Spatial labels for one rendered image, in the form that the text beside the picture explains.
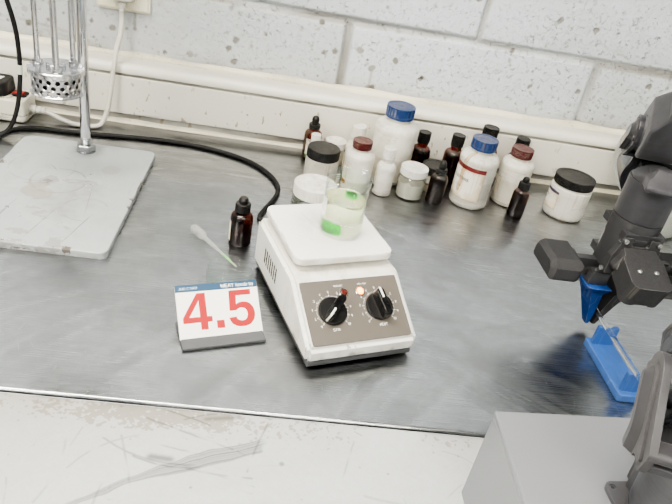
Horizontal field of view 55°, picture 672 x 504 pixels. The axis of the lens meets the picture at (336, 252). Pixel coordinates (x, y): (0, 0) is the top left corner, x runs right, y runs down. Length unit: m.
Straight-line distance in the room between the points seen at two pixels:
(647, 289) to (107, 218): 0.65
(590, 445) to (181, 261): 0.51
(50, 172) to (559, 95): 0.86
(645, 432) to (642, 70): 0.93
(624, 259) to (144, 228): 0.59
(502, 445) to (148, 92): 0.85
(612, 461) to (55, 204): 0.71
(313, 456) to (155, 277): 0.31
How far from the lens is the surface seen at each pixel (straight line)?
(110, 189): 0.96
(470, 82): 1.21
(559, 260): 0.78
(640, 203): 0.79
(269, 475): 0.59
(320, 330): 0.68
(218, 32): 1.16
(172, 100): 1.16
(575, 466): 0.54
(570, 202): 1.14
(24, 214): 0.90
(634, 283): 0.76
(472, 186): 1.07
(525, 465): 0.52
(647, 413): 0.46
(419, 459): 0.64
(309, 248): 0.71
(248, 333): 0.71
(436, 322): 0.80
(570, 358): 0.83
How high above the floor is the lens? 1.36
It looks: 32 degrees down
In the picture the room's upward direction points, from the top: 11 degrees clockwise
